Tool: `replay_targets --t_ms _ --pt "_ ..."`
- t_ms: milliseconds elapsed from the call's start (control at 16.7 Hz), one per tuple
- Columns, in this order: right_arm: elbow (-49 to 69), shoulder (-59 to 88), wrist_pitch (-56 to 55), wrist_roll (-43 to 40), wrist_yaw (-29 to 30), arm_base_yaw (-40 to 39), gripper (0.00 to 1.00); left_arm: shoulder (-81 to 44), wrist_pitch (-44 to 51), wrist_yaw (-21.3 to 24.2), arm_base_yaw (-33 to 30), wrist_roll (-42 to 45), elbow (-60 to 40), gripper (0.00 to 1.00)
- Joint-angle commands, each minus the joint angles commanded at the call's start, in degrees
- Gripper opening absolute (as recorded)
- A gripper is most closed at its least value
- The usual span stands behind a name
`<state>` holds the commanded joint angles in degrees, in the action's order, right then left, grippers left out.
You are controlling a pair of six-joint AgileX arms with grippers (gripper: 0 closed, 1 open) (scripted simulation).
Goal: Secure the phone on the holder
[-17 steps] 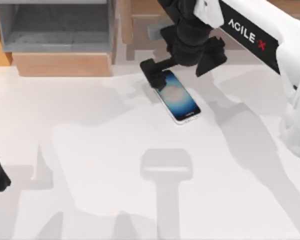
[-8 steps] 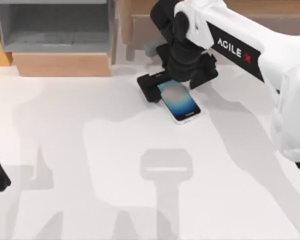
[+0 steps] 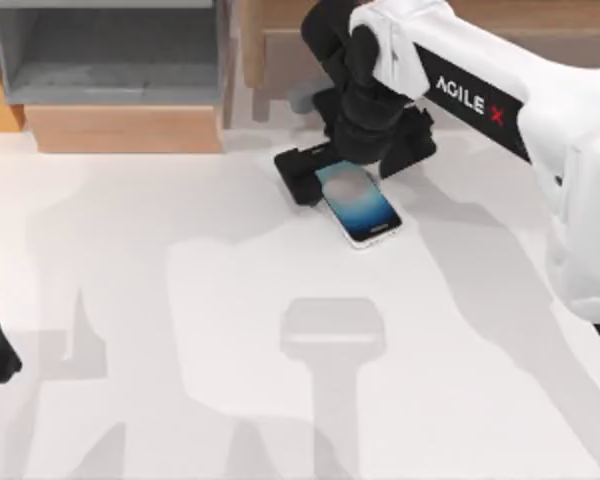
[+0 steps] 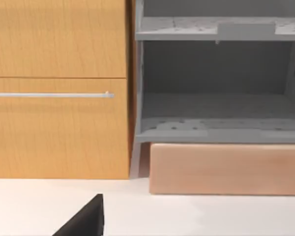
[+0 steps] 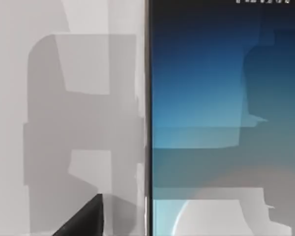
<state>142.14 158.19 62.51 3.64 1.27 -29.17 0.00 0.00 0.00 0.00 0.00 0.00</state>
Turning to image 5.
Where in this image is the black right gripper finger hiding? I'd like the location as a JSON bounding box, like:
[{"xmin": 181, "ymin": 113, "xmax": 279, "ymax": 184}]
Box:
[{"xmin": 51, "ymin": 193, "xmax": 105, "ymax": 236}]

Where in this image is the smartphone with blue screen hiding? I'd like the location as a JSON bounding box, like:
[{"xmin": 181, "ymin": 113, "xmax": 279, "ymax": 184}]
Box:
[{"xmin": 144, "ymin": 0, "xmax": 295, "ymax": 236}]

